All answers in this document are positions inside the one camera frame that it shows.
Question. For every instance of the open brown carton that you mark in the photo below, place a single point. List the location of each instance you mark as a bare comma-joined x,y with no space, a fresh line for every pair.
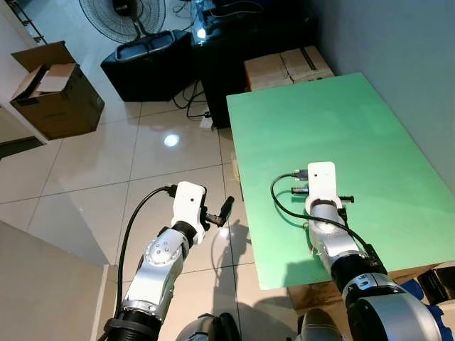
64,106

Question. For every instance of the grey left robot leg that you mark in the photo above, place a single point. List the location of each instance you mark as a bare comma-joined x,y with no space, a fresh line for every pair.
206,328

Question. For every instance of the black storage box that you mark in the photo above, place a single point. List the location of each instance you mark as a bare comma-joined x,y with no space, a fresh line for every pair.
146,67

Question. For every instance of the blue cloth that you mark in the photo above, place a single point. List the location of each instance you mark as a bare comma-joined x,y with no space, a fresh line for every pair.
423,305

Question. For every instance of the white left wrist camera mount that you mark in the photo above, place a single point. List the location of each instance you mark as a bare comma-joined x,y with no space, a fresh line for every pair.
188,202

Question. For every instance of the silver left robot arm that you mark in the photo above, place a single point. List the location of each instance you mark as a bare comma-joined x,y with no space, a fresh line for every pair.
160,263

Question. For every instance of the white power strip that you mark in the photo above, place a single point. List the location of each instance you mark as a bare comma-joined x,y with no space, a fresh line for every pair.
207,121

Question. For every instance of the grey robot leg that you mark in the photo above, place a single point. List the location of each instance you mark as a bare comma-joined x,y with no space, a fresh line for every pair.
206,328
316,327

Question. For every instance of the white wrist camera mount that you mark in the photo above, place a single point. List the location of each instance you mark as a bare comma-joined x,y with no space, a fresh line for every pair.
188,202
321,181

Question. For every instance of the black standing fan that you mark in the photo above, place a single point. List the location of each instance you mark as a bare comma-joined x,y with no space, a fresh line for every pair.
121,14

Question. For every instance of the cardboard box table support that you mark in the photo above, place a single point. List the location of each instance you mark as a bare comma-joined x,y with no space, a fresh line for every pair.
313,295

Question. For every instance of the closed tan cardboard box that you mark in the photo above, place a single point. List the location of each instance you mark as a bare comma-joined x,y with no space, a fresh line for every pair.
266,71
307,62

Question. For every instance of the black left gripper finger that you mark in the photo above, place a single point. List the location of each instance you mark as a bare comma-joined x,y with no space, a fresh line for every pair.
227,207

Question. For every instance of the black laser toner box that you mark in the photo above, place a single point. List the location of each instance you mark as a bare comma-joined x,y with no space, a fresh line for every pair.
437,284

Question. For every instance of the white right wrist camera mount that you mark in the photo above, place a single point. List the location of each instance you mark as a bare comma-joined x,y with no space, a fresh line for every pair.
321,181

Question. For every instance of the black cabinet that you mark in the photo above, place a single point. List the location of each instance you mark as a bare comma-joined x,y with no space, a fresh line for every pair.
249,35

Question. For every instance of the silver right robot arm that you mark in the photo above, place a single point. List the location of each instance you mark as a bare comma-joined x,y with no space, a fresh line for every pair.
334,241

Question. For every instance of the green flat table board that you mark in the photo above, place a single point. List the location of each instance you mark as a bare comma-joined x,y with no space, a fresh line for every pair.
391,156

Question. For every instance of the grey right robot leg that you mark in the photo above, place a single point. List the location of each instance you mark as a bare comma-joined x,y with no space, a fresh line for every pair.
316,327

